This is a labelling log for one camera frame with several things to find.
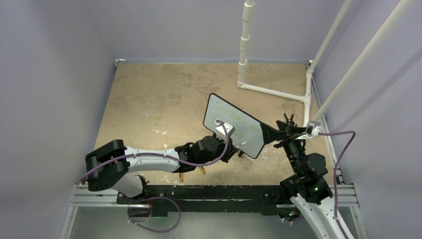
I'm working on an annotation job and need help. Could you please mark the white PVC pipe frame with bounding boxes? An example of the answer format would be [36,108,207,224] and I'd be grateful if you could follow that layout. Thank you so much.
[236,0,415,127]

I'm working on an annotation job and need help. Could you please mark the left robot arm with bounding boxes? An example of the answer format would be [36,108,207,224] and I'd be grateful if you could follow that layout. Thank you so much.
[81,135,238,204]

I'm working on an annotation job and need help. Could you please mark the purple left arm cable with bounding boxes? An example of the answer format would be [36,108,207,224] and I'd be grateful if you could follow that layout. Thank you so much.
[81,120,230,182]

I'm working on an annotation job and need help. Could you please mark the yellow-handled pliers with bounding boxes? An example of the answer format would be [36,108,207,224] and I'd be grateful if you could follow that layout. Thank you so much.
[179,166,206,182]

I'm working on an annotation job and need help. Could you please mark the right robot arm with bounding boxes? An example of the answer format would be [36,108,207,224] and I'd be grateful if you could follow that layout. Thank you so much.
[261,119,353,239]

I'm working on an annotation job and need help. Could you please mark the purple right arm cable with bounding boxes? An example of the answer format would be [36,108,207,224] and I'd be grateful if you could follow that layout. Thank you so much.
[318,130,357,239]

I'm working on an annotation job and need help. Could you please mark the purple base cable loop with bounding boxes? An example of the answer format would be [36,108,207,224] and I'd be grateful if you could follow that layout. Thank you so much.
[123,194,181,234]

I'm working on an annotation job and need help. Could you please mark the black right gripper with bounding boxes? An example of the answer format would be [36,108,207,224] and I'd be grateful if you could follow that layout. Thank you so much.
[260,119,307,175]

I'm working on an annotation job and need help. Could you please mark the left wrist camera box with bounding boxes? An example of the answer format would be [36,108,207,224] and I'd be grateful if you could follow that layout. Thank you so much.
[215,122,235,139]

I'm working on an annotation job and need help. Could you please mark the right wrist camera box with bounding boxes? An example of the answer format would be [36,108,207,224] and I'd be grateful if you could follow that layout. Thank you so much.
[296,121,321,140]

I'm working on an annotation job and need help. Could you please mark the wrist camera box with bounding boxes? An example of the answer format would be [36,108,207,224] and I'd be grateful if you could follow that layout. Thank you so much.
[296,121,321,140]
[215,122,235,139]

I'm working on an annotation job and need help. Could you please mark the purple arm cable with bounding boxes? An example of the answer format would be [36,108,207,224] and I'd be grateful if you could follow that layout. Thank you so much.
[81,120,230,182]
[318,130,357,239]

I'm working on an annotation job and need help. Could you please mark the black-framed whiteboard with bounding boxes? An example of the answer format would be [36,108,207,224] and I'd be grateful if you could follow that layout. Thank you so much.
[203,93,264,159]

